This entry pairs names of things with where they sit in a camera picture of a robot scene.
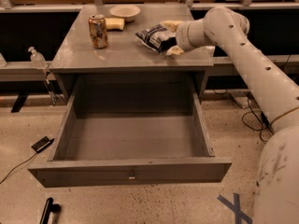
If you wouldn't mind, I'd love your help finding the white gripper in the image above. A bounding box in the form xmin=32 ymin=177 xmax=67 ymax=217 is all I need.
xmin=160 ymin=20 xmax=206 ymax=56

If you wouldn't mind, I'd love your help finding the blue chip bag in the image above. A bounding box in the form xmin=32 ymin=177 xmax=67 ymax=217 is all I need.
xmin=135 ymin=24 xmax=177 ymax=53

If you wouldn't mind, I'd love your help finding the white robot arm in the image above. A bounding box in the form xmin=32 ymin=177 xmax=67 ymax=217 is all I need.
xmin=161 ymin=7 xmax=299 ymax=224

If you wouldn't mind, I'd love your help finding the grey counter cabinet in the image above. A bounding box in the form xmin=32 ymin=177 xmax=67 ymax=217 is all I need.
xmin=49 ymin=3 xmax=215 ymax=105

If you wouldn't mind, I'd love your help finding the grey open drawer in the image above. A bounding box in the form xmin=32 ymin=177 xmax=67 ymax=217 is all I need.
xmin=29 ymin=74 xmax=232 ymax=188

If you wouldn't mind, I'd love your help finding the hand sanitizer pump bottle right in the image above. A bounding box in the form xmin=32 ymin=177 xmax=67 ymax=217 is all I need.
xmin=206 ymin=46 xmax=216 ymax=57

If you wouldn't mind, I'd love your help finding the white bowl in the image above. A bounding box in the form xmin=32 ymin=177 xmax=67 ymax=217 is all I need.
xmin=110 ymin=5 xmax=141 ymax=22

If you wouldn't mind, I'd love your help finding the cream sponge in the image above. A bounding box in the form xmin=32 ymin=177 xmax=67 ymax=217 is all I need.
xmin=106 ymin=18 xmax=125 ymax=31

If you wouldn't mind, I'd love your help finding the orange soda can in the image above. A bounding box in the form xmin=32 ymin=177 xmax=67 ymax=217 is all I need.
xmin=88 ymin=14 xmax=108 ymax=49

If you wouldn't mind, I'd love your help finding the clear pump bottle left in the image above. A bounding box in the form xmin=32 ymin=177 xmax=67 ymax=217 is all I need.
xmin=28 ymin=47 xmax=48 ymax=69

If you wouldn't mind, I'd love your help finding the black phone on floor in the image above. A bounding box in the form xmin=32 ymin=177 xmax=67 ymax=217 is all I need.
xmin=32 ymin=136 xmax=54 ymax=153

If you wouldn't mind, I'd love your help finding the blue tape cross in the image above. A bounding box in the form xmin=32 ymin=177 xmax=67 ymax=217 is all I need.
xmin=218 ymin=193 xmax=253 ymax=224

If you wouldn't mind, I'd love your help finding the black cable loop right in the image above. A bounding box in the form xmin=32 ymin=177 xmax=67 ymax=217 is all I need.
xmin=241 ymin=91 xmax=275 ymax=144

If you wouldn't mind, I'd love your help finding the black floor cable left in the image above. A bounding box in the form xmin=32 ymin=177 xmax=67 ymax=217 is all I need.
xmin=0 ymin=152 xmax=39 ymax=186

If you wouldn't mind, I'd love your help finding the black handle object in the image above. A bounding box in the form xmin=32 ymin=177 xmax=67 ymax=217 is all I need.
xmin=39 ymin=197 xmax=61 ymax=224

